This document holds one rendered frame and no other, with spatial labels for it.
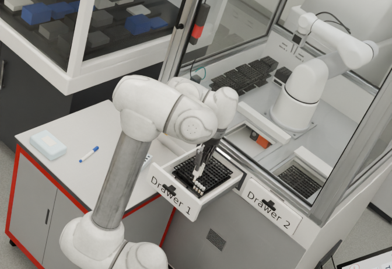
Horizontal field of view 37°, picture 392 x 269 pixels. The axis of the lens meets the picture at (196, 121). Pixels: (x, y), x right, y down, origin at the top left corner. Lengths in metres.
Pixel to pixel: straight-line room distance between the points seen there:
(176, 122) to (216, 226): 1.30
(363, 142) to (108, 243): 1.01
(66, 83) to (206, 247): 1.08
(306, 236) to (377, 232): 1.71
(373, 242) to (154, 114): 2.72
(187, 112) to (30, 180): 1.30
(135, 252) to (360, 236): 2.41
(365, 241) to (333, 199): 1.71
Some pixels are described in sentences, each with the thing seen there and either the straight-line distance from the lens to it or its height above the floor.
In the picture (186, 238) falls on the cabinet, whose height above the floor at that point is 0.33.
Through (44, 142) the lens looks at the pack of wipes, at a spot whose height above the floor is 0.80.
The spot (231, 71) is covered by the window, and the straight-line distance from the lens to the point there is 2.53.
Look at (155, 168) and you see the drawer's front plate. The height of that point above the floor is 0.92.
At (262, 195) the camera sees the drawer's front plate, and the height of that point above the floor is 0.90.
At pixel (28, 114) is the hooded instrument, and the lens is 3.42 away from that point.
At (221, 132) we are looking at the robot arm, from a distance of 2.32.
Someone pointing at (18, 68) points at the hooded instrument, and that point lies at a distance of 3.36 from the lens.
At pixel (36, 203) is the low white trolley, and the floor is 0.48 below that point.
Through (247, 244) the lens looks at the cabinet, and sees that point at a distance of 2.84.
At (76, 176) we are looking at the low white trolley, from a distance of 2.61.
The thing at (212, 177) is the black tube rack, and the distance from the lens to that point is 2.59.
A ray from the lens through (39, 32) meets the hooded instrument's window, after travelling 3.01.
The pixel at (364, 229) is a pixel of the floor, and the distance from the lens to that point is 4.24.
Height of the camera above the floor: 2.57
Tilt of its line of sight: 35 degrees down
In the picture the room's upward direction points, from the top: 20 degrees clockwise
